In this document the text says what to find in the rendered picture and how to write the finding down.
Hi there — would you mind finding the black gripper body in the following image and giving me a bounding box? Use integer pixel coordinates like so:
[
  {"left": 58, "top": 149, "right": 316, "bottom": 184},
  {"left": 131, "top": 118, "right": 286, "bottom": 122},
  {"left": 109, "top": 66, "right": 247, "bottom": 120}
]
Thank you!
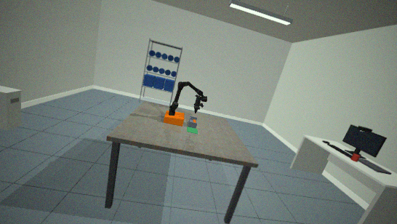
[{"left": 194, "top": 100, "right": 201, "bottom": 110}]

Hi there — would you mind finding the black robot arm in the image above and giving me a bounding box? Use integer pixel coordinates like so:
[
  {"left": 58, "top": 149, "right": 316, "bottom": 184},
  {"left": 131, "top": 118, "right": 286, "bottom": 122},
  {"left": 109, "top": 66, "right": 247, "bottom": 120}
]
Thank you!
[{"left": 169, "top": 81, "right": 207, "bottom": 116}]

